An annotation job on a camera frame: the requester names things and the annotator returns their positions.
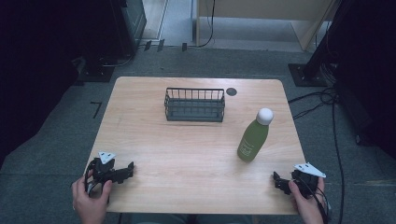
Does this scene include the green bottle with white cap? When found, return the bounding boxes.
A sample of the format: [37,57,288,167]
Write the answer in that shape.
[236,107,276,163]

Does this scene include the tangled black floor cables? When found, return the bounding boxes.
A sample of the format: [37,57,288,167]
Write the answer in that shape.
[287,86,340,121]

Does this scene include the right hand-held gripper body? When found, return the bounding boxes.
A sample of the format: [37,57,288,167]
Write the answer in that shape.
[290,162,327,199]

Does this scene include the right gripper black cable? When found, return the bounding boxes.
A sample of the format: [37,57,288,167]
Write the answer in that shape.
[295,176,332,224]

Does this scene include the light wooden cabinet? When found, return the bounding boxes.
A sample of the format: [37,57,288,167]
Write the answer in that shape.
[194,0,340,52]

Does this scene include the dark wire basket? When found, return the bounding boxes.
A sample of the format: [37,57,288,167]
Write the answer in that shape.
[163,87,226,123]

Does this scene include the black equipment stand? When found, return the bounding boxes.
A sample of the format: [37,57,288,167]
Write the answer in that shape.
[74,0,148,84]

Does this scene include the black metal stand with base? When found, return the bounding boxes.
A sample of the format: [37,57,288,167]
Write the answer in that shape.
[287,0,348,88]

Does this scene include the thin black hanging cable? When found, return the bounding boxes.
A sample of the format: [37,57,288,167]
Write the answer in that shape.
[197,0,217,49]

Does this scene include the long black floor cable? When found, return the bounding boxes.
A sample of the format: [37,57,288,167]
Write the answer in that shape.
[330,101,347,224]

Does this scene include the person's left hand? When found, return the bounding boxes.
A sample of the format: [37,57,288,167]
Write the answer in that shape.
[71,178,113,224]

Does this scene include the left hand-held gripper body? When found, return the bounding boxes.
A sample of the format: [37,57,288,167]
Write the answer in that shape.
[87,151,125,191]

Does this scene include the person's right hand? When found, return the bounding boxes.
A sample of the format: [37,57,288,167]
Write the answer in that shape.
[288,180,327,224]

